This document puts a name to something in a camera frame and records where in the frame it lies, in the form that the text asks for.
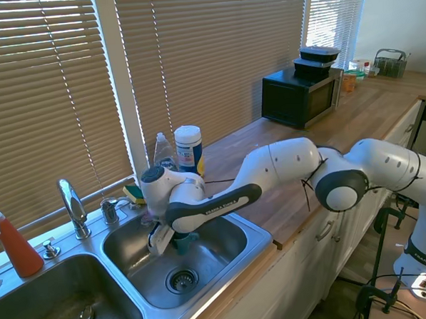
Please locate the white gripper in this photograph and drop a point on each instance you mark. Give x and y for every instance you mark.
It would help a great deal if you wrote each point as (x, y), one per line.
(159, 239)

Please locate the teal ceramic mug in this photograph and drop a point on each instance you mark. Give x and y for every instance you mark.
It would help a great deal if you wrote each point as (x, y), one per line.
(184, 245)

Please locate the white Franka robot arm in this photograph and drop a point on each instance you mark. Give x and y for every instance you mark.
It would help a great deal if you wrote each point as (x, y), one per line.
(291, 159)

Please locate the metal sink drain strainer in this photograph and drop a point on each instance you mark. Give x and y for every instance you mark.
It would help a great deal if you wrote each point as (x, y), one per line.
(181, 280)

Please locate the stainless steel double sink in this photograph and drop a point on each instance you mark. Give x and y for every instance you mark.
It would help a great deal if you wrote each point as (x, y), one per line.
(218, 252)

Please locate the small chrome sink knob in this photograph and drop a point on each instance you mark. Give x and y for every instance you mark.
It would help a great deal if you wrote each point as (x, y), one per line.
(51, 250)

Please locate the yellow green sponge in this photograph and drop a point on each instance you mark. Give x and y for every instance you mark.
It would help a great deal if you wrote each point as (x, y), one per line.
(133, 194)

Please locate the chrome side sprayer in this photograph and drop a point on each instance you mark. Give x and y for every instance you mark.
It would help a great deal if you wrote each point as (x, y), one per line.
(110, 209)

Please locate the clear dish soap bottle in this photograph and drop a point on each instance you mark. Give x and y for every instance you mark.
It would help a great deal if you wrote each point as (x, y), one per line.
(163, 153)

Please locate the white wipes canister blue label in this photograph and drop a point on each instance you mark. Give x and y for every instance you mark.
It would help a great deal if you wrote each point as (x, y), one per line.
(188, 150)

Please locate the chrome kitchen faucet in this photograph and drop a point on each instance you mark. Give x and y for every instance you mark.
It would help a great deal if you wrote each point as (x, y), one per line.
(73, 206)

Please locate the white kitchen cabinet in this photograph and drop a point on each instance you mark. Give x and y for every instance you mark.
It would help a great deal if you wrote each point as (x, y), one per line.
(304, 269)

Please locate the orange liquid spray bottle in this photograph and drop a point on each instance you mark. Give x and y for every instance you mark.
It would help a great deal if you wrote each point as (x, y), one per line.
(19, 250)

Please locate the wide beige window blind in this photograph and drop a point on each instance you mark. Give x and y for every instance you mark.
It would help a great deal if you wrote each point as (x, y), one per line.
(35, 104)
(211, 59)

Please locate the black microwave oven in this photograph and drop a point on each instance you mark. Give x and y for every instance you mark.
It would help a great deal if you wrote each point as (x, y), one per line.
(295, 98)

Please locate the black metal clamp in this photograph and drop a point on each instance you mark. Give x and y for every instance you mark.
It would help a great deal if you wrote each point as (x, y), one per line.
(375, 295)
(398, 210)

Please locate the black plastic food container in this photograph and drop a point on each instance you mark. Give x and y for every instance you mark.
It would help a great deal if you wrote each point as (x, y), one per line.
(320, 54)
(312, 69)

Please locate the orange cardboard box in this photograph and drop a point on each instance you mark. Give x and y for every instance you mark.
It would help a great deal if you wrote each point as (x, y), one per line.
(349, 82)

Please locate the white tub green lid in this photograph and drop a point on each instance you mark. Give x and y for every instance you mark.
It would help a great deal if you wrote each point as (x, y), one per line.
(358, 69)

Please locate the narrow white window blind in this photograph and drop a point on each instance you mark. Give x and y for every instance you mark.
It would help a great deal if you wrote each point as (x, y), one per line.
(331, 21)

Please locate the grey utensil caddy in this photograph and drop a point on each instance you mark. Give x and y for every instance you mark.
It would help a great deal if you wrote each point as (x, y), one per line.
(390, 66)

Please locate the black camera stand pole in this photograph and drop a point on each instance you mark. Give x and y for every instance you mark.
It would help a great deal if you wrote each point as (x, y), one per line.
(378, 247)

